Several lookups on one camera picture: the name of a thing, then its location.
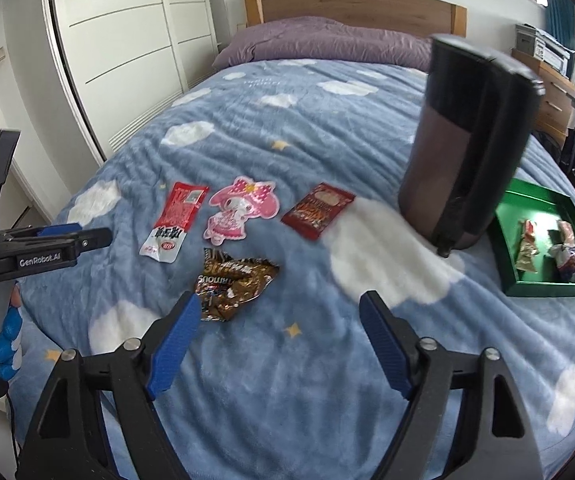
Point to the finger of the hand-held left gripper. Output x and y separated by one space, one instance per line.
60 230
92 239

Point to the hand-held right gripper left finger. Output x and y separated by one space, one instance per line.
175 350

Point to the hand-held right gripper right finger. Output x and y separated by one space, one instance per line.
385 345

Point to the red and white snack packet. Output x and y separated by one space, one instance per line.
175 215

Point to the brown snack wrapper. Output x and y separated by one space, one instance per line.
232 280

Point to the pink cartoon character candy packet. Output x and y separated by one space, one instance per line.
237 210

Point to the dark red snack packet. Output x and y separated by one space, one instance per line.
317 210

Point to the beige candy packet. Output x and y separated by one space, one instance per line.
526 255

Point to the green shallow box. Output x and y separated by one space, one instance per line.
542 262

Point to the small red candy packet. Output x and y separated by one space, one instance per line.
528 229

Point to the white and blue wafer packet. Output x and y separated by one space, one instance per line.
570 255

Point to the person's left hand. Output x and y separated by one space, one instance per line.
7 335

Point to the brown and black electric kettle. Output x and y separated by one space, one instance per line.
442 160

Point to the white sliding wardrobe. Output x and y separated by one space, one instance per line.
117 35

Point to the blue cloud print blanket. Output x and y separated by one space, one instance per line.
292 110

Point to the wooden nightstand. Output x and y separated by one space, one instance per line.
552 105

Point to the purple pillow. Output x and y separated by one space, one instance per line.
317 40

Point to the white printer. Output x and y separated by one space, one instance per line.
557 55

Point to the wooden headboard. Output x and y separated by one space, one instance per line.
357 5

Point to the teal curtain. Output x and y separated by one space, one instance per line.
562 5

